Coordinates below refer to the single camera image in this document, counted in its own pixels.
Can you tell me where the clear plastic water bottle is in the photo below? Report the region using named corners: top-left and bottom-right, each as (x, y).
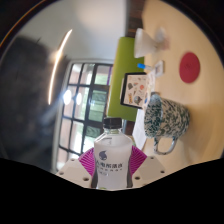
top-left (92, 116), bottom-right (134, 191)

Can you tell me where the small blue-capped bottle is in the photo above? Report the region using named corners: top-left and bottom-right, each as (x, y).
top-left (137, 62), bottom-right (154, 72)

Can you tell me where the white paper napkin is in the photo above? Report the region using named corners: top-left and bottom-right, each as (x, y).
top-left (156, 28), bottom-right (168, 48)

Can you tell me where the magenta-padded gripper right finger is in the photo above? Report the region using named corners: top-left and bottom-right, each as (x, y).
top-left (128, 144), bottom-right (168, 188)

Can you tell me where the green upholstered bench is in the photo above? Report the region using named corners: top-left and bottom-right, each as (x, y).
top-left (106, 36), bottom-right (145, 123)

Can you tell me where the green speckled enamel mug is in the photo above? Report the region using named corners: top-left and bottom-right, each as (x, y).
top-left (143, 93), bottom-right (191, 156)

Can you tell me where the black tablet with stickers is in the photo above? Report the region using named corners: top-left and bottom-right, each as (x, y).
top-left (119, 71), bottom-right (153, 109)

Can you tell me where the flat round red coaster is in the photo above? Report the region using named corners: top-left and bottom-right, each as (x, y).
top-left (178, 51), bottom-right (201, 84)

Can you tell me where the group of black pendant lamps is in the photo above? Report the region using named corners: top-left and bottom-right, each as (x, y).
top-left (62, 89), bottom-right (84, 106)

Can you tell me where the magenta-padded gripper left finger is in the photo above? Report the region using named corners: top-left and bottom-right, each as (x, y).
top-left (55, 147), bottom-right (98, 188)

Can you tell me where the curved linear ceiling light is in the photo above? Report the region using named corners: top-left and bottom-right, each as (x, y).
top-left (47, 28), bottom-right (74, 106)

